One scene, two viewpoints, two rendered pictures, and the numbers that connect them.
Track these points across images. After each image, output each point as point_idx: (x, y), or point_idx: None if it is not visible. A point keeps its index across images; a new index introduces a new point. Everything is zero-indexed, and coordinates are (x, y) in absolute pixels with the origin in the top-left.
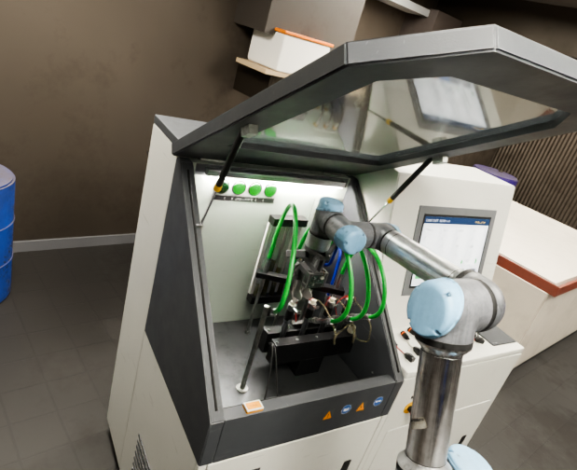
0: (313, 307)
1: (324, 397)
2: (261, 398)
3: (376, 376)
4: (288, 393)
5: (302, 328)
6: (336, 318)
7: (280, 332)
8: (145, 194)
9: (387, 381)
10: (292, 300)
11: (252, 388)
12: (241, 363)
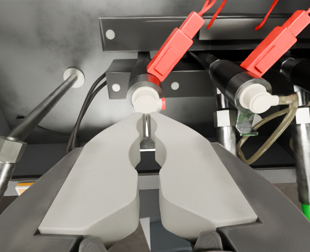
0: (236, 117)
1: (156, 188)
2: (101, 101)
3: (276, 168)
4: None
5: (204, 67)
6: (294, 135)
7: (141, 50)
8: None
9: (282, 180)
10: (138, 104)
11: (92, 79)
12: (90, 14)
